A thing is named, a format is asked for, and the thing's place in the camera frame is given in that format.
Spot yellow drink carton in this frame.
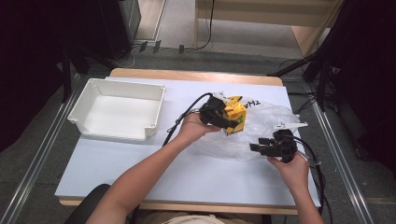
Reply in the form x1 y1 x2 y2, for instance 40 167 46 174
222 95 248 136

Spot light wooden shelf frame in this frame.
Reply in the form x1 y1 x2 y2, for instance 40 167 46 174
193 0 345 57

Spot right hand-held gripper cable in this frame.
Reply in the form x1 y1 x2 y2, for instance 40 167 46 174
291 135 333 224

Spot person's left hand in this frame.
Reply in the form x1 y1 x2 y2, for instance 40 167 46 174
176 112 221 147

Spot person's right hand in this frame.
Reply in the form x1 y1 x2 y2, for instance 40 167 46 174
268 153 311 194

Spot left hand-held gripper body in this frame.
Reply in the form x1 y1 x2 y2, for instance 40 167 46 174
199 91 230 126

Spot white floor cable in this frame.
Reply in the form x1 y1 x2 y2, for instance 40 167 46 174
120 45 142 68

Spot white plastic tray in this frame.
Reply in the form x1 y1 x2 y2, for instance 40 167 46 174
67 77 167 143

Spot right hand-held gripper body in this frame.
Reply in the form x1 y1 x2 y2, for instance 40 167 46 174
266 121 309 164

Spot metal floor rail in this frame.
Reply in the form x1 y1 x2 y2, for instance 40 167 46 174
306 83 375 224
0 74 82 224

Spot black hanging cable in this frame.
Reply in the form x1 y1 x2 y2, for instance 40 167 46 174
198 0 217 50

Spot dark cabinet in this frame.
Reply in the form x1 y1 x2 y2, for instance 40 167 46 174
99 0 142 61

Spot black metal stand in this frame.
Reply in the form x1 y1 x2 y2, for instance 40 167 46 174
266 46 336 113
60 43 117 104

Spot clear smiley plastic bag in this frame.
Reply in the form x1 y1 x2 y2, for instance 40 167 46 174
191 91 303 162

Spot hand-held gripper cable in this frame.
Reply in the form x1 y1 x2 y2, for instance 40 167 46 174
291 135 333 224
162 91 213 147

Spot left hand-held gripper cable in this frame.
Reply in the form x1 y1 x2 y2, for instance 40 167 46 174
162 91 213 147

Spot black curtain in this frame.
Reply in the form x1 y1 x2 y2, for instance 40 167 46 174
325 0 396 176
0 0 104 153

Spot black floor cables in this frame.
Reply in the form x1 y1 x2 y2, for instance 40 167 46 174
278 57 325 116

